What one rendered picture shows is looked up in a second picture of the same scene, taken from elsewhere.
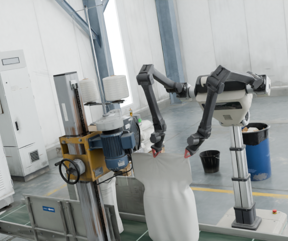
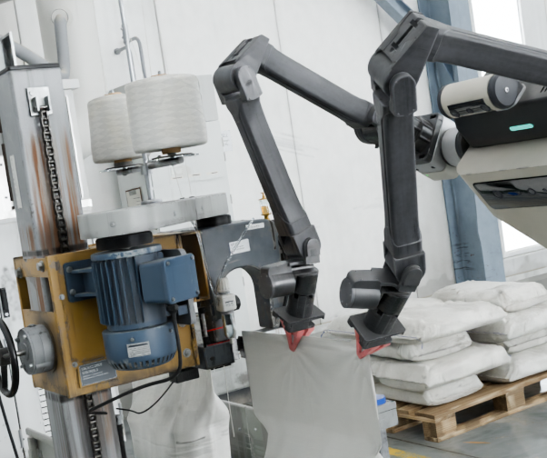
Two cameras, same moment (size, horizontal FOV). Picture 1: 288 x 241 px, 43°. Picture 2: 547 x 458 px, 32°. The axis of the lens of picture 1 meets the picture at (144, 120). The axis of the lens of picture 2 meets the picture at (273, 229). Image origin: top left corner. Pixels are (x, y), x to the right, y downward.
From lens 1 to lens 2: 1.12 m
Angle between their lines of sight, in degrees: 24
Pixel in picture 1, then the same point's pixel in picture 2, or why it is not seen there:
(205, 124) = (393, 236)
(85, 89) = (101, 121)
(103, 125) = (85, 222)
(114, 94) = (144, 131)
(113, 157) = (116, 325)
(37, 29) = (272, 30)
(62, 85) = (7, 101)
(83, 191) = (57, 426)
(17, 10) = not seen: outside the picture
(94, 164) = (84, 345)
